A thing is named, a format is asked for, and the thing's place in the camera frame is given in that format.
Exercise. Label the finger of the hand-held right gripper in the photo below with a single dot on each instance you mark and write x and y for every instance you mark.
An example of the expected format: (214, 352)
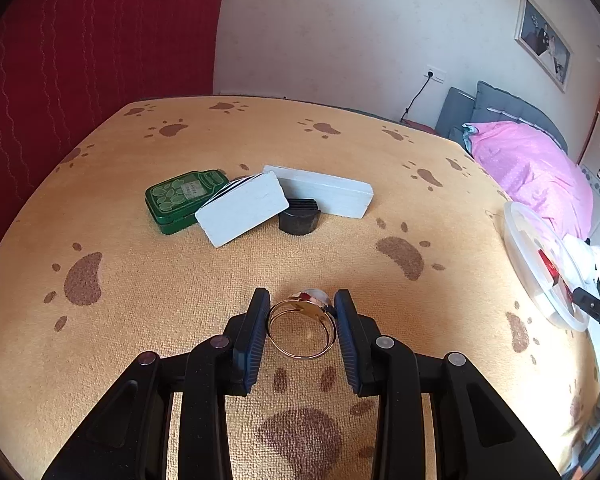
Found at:
(587, 301)

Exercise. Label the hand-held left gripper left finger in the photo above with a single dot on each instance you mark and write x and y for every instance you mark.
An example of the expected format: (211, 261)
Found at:
(252, 345)

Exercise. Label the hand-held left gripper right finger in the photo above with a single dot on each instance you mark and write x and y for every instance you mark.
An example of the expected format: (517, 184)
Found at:
(350, 345)

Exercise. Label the red cylindrical canister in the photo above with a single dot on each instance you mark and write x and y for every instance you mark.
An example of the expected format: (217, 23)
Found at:
(548, 261)

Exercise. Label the small round gold-rimmed jar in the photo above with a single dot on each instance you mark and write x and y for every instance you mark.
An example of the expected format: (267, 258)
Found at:
(312, 299)

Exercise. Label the clear plastic container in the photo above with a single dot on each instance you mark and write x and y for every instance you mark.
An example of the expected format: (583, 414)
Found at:
(524, 240)

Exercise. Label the green bottle-shaped tin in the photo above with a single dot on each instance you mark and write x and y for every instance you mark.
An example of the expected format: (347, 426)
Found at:
(180, 200)

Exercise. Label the black ribbed plastic piece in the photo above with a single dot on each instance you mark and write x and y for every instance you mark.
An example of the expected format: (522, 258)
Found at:
(297, 222)

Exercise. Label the white rectangular block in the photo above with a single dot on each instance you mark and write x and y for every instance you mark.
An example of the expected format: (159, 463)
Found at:
(240, 212)

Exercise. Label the pink duvet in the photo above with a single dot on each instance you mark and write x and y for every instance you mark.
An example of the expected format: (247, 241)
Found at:
(529, 170)

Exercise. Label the long white box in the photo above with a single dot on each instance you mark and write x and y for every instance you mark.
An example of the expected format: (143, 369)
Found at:
(325, 190)

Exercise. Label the grey upholstered headboard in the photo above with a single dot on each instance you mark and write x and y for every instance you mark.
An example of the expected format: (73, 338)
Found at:
(504, 102)

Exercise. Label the red bedside cloth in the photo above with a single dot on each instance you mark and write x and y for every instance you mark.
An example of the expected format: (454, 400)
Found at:
(419, 126)

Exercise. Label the red curtain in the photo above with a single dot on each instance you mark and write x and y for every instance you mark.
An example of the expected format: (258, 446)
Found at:
(80, 60)

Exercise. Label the framed wall picture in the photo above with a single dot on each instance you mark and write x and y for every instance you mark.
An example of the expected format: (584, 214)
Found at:
(542, 40)

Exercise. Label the white wall socket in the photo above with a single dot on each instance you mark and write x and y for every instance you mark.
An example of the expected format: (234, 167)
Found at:
(436, 74)

